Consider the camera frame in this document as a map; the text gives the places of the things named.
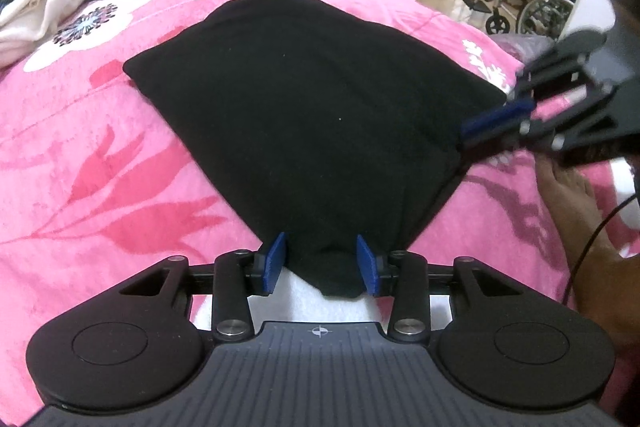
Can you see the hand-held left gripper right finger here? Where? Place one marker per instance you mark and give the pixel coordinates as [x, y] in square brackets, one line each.
[367, 267]

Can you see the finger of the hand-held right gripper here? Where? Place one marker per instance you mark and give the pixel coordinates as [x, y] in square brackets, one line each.
[500, 117]
[585, 127]

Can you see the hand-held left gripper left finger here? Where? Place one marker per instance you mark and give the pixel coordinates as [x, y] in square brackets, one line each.
[275, 264]

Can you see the black t-shirt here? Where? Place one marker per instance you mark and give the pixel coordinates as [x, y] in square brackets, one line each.
[310, 117]

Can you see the wheelchair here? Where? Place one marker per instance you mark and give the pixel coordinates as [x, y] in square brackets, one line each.
[542, 19]

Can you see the person's bare foot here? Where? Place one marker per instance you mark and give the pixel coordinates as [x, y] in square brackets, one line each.
[590, 257]

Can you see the pink floral blanket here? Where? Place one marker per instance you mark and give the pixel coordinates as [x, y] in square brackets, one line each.
[100, 182]

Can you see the cream white sweater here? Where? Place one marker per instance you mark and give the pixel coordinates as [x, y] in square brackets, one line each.
[40, 17]

